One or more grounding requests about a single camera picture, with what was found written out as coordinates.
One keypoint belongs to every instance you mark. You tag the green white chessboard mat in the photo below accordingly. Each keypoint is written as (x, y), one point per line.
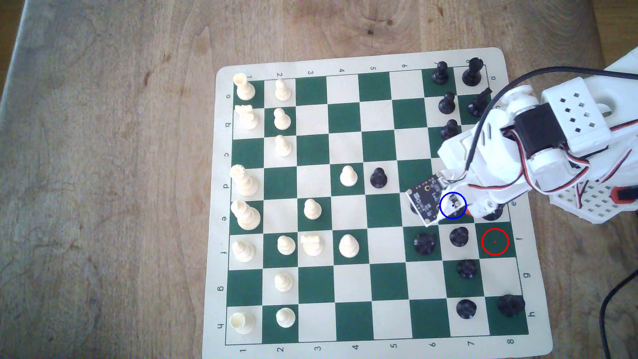
(349, 279)

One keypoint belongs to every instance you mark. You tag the black pawn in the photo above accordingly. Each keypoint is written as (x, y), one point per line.
(467, 269)
(459, 237)
(439, 75)
(447, 104)
(466, 309)
(379, 178)
(413, 208)
(449, 130)

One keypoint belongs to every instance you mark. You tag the black rook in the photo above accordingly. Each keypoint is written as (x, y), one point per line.
(511, 305)
(472, 73)

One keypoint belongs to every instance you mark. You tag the white bishop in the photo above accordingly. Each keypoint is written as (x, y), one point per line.
(243, 252)

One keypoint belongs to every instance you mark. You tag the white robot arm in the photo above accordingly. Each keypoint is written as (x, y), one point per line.
(578, 109)

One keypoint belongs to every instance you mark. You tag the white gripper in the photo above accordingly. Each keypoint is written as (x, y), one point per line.
(482, 206)

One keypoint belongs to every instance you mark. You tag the white knight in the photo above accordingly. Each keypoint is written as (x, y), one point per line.
(312, 246)
(246, 118)

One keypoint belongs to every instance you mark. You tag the black knight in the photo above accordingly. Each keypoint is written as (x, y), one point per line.
(425, 244)
(478, 103)

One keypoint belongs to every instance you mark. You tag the black king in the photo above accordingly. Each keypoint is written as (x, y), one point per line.
(494, 215)

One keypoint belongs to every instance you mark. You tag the white rook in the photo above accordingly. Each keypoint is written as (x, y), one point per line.
(244, 88)
(242, 323)

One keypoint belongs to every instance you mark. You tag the white queen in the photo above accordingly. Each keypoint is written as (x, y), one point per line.
(244, 182)

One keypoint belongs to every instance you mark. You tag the black camera circuit board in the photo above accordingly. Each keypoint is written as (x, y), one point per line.
(426, 197)

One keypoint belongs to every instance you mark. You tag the white king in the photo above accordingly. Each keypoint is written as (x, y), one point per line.
(245, 215)

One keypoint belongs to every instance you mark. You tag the red black connector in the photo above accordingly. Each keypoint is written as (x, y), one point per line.
(625, 194)

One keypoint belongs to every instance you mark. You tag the white pawn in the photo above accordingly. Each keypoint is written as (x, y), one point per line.
(348, 176)
(282, 91)
(286, 246)
(283, 282)
(349, 246)
(282, 120)
(312, 210)
(283, 147)
(285, 317)

